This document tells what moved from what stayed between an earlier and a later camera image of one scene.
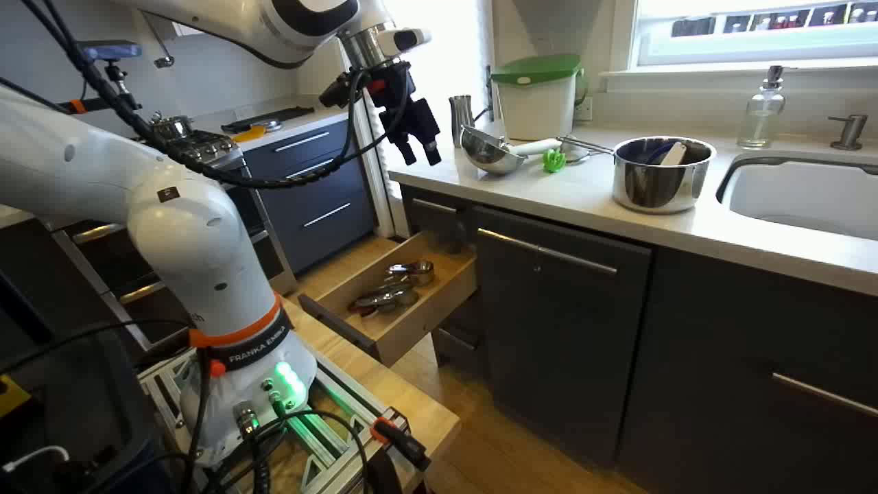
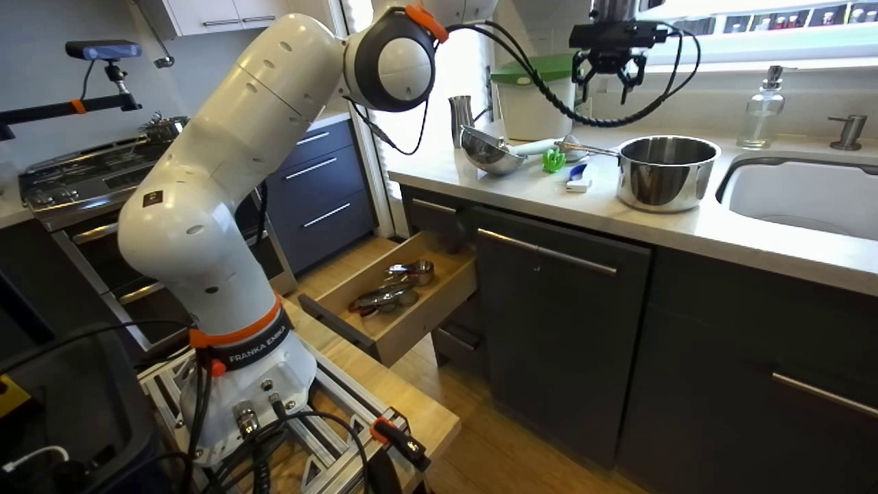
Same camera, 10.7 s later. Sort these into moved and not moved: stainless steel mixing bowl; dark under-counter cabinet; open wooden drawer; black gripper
Moved: black gripper
Not moved: stainless steel mixing bowl; dark under-counter cabinet; open wooden drawer
